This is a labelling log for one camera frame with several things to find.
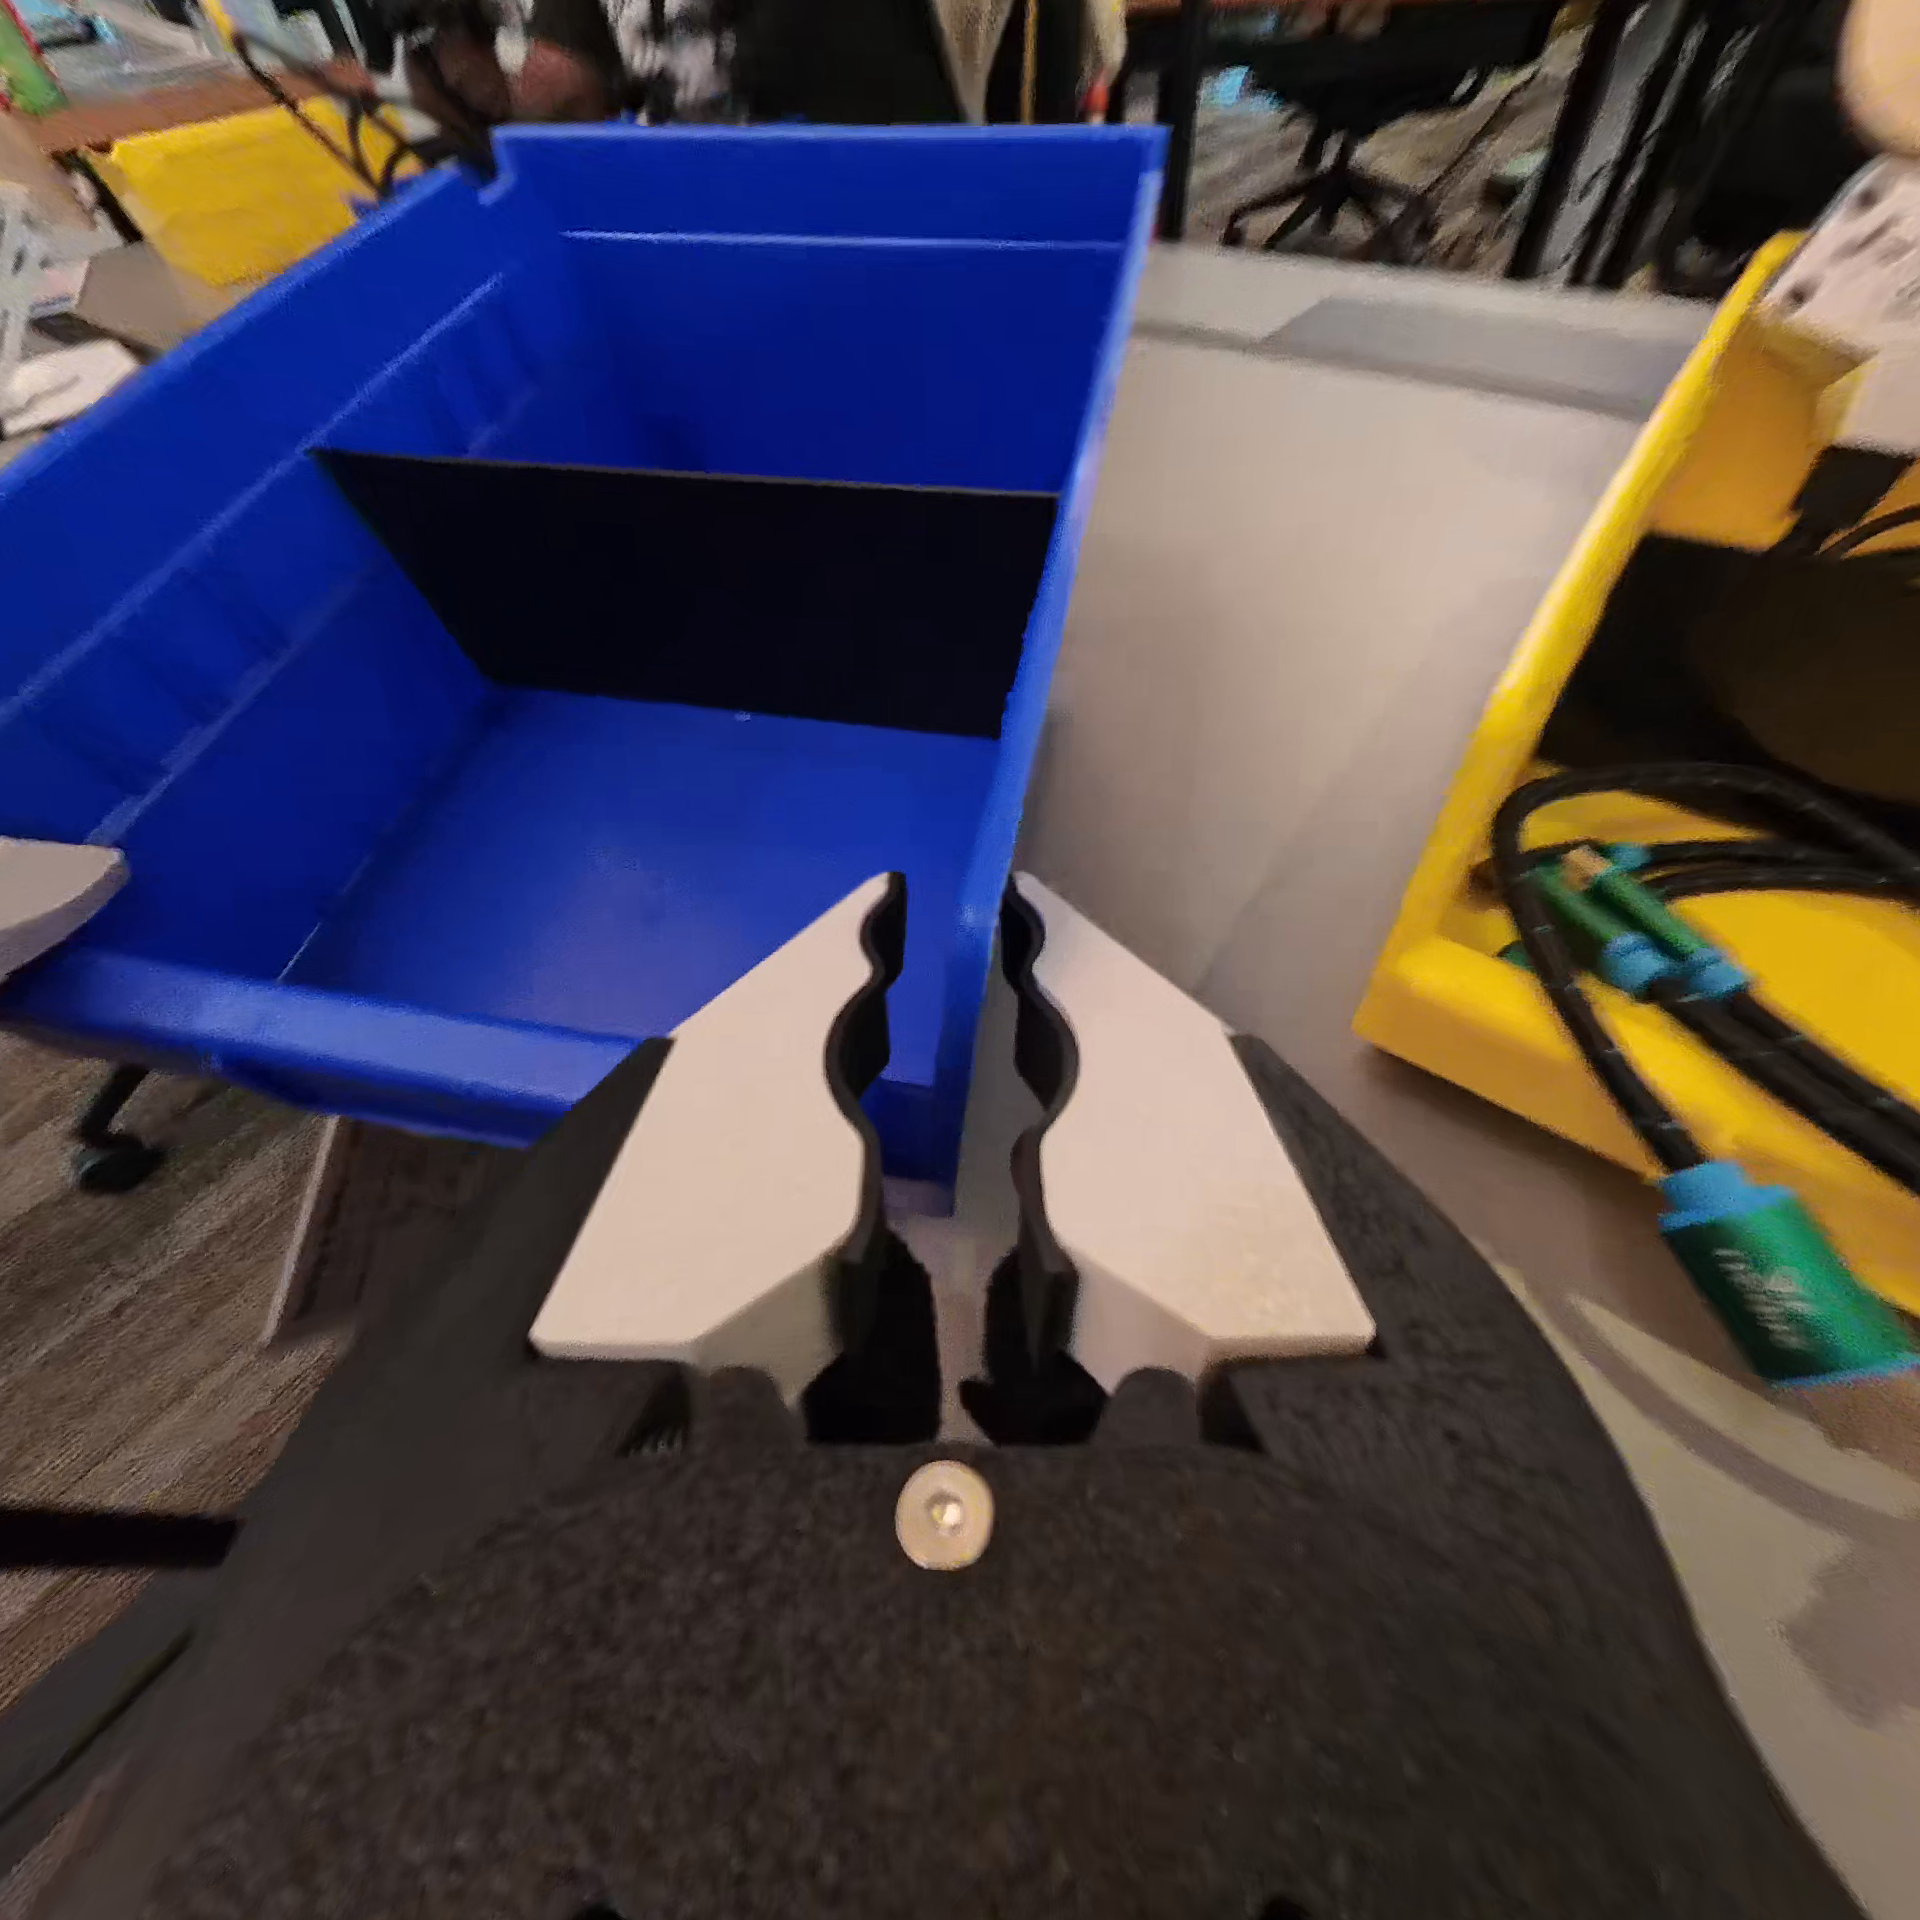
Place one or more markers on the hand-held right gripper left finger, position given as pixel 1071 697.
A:
pixel 721 1200

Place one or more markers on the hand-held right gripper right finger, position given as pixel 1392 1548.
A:
pixel 1200 1200

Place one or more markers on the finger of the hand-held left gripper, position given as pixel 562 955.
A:
pixel 52 893

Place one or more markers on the blue plastic bin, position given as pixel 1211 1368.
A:
pixel 600 885

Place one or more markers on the yellow plastic bin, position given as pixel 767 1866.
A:
pixel 240 195
pixel 1500 960

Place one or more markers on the grey desk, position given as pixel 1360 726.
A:
pixel 1274 600

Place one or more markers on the black office chair base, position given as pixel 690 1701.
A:
pixel 121 1154

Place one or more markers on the cream hooded jacket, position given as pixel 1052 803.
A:
pixel 1034 52

